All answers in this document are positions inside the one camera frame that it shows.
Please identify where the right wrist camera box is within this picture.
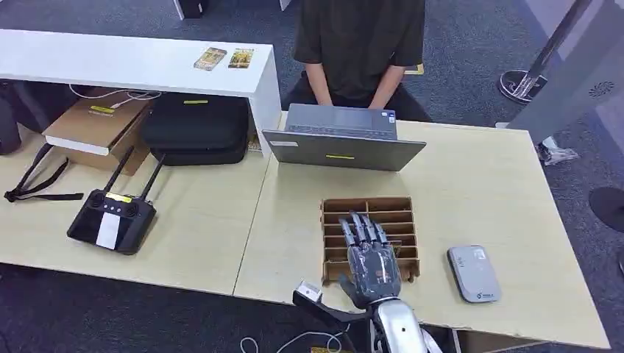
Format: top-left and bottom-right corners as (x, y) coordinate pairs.
(292, 279), (325, 307)

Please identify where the small grey flat device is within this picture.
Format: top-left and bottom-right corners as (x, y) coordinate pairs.
(447, 245), (503, 304)

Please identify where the white floor cable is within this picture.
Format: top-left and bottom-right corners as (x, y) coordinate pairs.
(238, 323), (352, 353)

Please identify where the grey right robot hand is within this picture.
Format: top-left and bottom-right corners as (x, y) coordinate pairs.
(338, 210), (404, 311)

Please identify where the white furniture leg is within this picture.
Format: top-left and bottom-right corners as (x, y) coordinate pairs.
(172, 0), (210, 21)

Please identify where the green yellow printed card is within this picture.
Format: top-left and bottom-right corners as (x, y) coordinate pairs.
(227, 47), (255, 70)

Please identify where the grey partition panel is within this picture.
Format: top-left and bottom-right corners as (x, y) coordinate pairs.
(506, 0), (624, 146)

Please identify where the wooden card box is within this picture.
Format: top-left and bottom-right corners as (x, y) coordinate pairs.
(319, 196), (422, 287)

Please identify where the black remote controller with antennas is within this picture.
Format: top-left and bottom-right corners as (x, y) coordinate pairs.
(65, 145), (166, 256)

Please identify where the metal stanchion pole with base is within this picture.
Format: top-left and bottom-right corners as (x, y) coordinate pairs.
(497, 0), (594, 105)

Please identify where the black carrying bag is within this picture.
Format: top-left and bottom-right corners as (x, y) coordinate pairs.
(140, 92), (250, 167)

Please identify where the black strap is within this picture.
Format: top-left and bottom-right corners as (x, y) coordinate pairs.
(3, 142), (85, 204)

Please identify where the grey laptop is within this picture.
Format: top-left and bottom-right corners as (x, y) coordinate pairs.
(261, 103), (428, 173)

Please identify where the black round chair base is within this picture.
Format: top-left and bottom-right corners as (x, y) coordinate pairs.
(587, 186), (624, 235)

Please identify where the person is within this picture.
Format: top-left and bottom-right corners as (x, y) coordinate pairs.
(281, 0), (433, 123)

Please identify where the white desk shelf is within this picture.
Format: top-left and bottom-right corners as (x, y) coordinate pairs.
(0, 28), (283, 160)

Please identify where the crumpled clear plastic wrap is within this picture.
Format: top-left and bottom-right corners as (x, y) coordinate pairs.
(536, 135), (581, 167)

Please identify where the black bag under shelf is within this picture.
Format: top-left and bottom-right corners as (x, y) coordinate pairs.
(0, 79), (82, 157)

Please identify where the brown cardboard box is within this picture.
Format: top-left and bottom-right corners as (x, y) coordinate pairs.
(42, 88), (156, 177)

